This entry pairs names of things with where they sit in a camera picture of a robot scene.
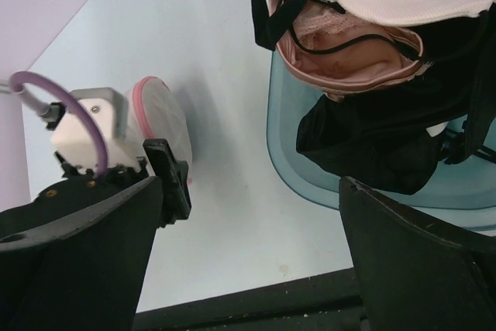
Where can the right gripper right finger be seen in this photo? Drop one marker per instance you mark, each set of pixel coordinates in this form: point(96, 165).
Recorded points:
point(414, 271)

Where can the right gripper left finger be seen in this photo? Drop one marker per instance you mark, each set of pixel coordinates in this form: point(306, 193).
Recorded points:
point(75, 258)

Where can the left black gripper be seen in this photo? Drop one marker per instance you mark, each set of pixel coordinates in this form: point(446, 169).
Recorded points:
point(158, 161)

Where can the white mesh laundry bag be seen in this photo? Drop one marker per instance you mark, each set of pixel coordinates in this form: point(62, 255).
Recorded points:
point(155, 114)

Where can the pink lace bra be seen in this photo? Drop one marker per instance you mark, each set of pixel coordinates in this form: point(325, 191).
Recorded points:
point(341, 54)

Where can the blue translucent plastic basin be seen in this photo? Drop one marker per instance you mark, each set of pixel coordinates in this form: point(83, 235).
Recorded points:
point(462, 194)

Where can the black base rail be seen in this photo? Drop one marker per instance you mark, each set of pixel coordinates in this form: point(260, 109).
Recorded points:
point(323, 302)

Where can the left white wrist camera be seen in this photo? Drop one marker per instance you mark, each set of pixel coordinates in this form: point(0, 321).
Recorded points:
point(91, 134)

